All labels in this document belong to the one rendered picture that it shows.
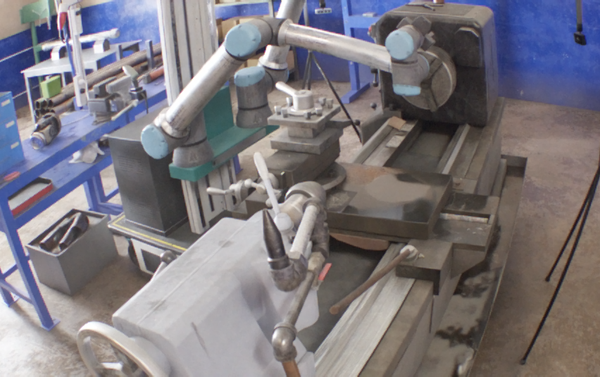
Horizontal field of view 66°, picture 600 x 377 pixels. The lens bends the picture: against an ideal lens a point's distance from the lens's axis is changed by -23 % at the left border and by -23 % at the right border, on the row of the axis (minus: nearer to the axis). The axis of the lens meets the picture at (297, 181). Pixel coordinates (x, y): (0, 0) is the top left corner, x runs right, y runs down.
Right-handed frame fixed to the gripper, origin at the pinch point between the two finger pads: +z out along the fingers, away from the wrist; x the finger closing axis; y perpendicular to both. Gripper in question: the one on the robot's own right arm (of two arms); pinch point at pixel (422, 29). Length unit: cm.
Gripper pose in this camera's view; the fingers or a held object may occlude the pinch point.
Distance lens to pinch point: 206.9
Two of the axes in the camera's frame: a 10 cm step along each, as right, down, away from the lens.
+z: 4.5, -4.2, 7.9
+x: 7.4, 6.7, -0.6
